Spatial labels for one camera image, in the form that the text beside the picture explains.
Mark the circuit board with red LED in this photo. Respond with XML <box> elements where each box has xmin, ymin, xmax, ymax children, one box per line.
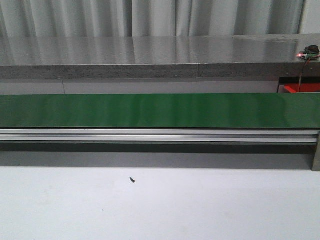
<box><xmin>296</xmin><ymin>45</ymin><xmax>320</xmax><ymax>60</ymax></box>

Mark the red and black wire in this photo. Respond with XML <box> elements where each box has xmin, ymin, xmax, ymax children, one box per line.
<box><xmin>297</xmin><ymin>58</ymin><xmax>312</xmax><ymax>93</ymax></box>

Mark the red plastic tray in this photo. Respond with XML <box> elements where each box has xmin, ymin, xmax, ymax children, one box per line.
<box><xmin>284</xmin><ymin>83</ymin><xmax>320</xmax><ymax>94</ymax></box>

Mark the grey stone counter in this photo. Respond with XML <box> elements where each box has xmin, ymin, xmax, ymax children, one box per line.
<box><xmin>0</xmin><ymin>34</ymin><xmax>320</xmax><ymax>80</ymax></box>

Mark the green conveyor belt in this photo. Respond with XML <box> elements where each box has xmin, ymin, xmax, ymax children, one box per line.
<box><xmin>0</xmin><ymin>93</ymin><xmax>320</xmax><ymax>129</ymax></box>

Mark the aluminium conveyor frame rail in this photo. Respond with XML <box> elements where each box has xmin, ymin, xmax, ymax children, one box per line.
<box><xmin>0</xmin><ymin>128</ymin><xmax>320</xmax><ymax>171</ymax></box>

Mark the grey curtain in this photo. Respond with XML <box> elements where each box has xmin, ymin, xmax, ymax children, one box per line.
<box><xmin>0</xmin><ymin>0</ymin><xmax>305</xmax><ymax>38</ymax></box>

